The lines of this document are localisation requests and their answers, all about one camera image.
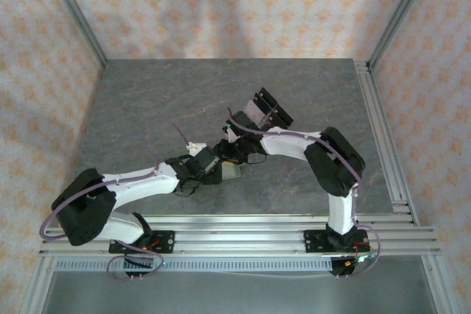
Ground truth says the black base connector board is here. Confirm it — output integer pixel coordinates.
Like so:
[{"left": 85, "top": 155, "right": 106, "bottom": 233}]
[{"left": 328, "top": 254, "right": 371, "bottom": 280}]

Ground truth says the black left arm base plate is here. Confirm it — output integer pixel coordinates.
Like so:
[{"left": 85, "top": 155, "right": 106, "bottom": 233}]
[{"left": 109, "top": 230, "right": 174, "bottom": 255}]

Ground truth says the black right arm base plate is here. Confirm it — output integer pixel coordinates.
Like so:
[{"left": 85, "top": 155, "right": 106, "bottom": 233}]
[{"left": 304, "top": 229, "right": 369, "bottom": 254}]

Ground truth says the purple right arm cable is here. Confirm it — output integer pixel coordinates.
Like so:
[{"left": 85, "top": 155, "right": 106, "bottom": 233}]
[{"left": 226, "top": 107, "right": 382, "bottom": 279}]

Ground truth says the aluminium frame leg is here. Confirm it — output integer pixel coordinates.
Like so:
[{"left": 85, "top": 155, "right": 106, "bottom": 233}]
[
  {"left": 21, "top": 257, "right": 56, "bottom": 314},
  {"left": 421, "top": 254, "right": 453, "bottom": 314}
]

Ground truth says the aluminium rail frame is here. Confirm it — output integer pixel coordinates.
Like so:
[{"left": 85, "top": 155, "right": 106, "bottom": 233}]
[{"left": 38, "top": 213, "right": 441, "bottom": 258}]

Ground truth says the aluminium side rail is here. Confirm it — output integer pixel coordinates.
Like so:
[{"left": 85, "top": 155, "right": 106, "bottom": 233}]
[{"left": 354, "top": 60, "right": 420, "bottom": 226}]

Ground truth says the pink VIP card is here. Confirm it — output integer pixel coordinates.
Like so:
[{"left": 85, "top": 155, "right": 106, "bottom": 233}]
[{"left": 242, "top": 101, "right": 272, "bottom": 127}]

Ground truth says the slotted grey cable duct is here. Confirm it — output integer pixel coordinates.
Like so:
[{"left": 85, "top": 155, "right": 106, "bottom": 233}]
[{"left": 54, "top": 257, "right": 334, "bottom": 273}]

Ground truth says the aluminium frame post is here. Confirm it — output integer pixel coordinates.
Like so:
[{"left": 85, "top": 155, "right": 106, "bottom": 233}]
[
  {"left": 39, "top": 0, "right": 108, "bottom": 71},
  {"left": 366, "top": 0, "right": 439, "bottom": 71}
]

